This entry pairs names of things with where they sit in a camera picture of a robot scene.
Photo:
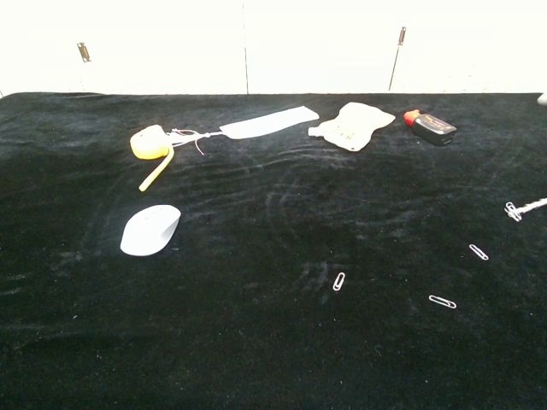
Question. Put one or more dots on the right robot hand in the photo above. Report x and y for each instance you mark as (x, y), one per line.
(543, 99)

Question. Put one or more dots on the black bead chain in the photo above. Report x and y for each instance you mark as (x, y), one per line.
(532, 207)

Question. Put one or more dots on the metal paper clip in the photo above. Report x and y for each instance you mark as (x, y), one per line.
(339, 282)
(478, 252)
(509, 207)
(514, 213)
(442, 301)

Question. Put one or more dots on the woven folding screen panel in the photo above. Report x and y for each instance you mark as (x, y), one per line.
(474, 47)
(166, 47)
(320, 47)
(38, 47)

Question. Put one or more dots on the black bottle with red cap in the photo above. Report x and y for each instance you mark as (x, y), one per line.
(433, 128)

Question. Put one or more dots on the black screen hinge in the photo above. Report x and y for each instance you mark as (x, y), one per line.
(402, 36)
(84, 52)

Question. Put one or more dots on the orange spout pouch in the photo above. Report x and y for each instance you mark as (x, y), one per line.
(350, 126)

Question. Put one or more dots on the white bookmark with tassel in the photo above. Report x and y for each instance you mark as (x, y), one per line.
(265, 124)

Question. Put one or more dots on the black velvet tablecloth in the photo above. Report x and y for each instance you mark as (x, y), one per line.
(256, 256)

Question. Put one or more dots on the yellow tape measure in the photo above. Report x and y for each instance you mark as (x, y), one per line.
(147, 145)

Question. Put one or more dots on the white computer mouse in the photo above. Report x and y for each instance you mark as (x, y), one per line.
(149, 230)

